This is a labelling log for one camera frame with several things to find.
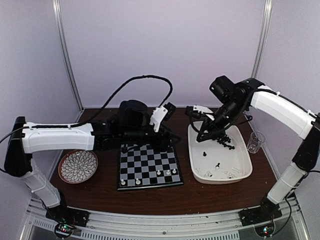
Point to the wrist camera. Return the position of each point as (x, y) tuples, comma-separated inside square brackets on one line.
[(198, 111), (160, 114)]

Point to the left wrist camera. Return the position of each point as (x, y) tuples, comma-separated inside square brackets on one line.
[(160, 114)]

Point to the white piece showing black base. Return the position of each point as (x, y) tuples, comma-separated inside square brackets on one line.
[(208, 174)]

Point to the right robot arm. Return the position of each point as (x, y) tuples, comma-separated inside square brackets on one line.
[(239, 97)]

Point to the left circuit board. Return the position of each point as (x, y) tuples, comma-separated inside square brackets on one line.
[(62, 230)]

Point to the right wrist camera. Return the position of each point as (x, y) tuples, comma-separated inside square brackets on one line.
[(198, 111)]

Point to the aluminium front rail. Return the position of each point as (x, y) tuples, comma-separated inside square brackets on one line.
[(208, 223)]

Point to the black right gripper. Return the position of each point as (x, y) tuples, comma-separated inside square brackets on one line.
[(214, 131)]

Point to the aluminium frame post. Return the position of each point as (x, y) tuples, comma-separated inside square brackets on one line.
[(264, 31), (56, 4)]

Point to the right circuit board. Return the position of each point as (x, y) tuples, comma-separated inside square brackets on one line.
[(264, 230)]

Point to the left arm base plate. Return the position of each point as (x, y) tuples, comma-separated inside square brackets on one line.
[(67, 215)]

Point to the cluster of white chess pieces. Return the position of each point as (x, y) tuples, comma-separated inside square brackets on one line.
[(220, 174)]

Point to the black white chessboard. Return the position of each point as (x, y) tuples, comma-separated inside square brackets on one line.
[(143, 162)]

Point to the left aluminium frame post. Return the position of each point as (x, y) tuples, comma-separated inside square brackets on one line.
[(56, 4)]

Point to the circuit board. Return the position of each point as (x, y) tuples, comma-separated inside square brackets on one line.
[(62, 230), (264, 230)]

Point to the clear plastic cup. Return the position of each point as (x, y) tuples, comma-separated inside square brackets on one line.
[(256, 140)]

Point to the pile of black chess pieces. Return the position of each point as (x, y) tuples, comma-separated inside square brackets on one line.
[(225, 141)]

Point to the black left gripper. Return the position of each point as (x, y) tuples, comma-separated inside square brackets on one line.
[(162, 143)]

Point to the patterned ceramic plate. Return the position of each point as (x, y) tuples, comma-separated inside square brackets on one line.
[(77, 166)]

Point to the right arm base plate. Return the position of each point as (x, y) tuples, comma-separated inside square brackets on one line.
[(253, 216)]

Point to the white plastic tub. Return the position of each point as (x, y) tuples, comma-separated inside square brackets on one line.
[(238, 158)]

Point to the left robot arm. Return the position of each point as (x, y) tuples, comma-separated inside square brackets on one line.
[(132, 124)]

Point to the right aluminium frame post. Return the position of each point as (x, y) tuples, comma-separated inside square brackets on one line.
[(264, 31)]

